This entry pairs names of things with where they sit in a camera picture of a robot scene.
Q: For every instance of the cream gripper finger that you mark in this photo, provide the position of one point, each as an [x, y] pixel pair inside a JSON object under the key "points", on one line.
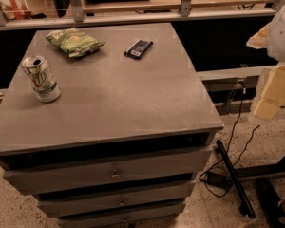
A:
{"points": [[259, 40], [270, 93]]}

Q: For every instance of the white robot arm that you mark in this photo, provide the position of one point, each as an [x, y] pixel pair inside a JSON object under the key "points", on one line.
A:
{"points": [[272, 37]]}

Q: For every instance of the green white 7up can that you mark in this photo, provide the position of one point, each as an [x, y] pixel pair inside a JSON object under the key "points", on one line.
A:
{"points": [[43, 82]]}

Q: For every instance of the black power adapter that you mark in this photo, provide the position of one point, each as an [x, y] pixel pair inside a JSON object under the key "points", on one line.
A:
{"points": [[217, 180]]}

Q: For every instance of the top grey drawer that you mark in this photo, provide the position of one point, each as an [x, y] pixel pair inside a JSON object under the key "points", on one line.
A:
{"points": [[144, 166]]}

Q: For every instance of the grey drawer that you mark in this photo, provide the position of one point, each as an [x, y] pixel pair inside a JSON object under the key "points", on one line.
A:
{"points": [[117, 198], [122, 216], [144, 166]]}

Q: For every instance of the black metal bar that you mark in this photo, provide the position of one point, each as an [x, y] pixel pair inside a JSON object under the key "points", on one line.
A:
{"points": [[246, 208]]}

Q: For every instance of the middle grey drawer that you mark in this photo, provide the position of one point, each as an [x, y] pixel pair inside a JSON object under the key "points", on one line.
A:
{"points": [[117, 198]]}

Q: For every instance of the grey drawer cabinet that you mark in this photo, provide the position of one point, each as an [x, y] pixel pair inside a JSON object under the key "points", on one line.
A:
{"points": [[110, 106]]}

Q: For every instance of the bottom grey drawer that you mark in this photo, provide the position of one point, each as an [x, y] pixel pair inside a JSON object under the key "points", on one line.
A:
{"points": [[122, 216]]}

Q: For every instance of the green chip bag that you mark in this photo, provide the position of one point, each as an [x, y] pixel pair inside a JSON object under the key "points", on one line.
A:
{"points": [[74, 42]]}

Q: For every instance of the red white bag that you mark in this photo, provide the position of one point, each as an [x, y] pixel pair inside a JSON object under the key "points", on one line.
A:
{"points": [[15, 9]]}

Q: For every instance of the metal railing frame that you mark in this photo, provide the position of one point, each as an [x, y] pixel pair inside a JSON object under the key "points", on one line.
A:
{"points": [[40, 14]]}

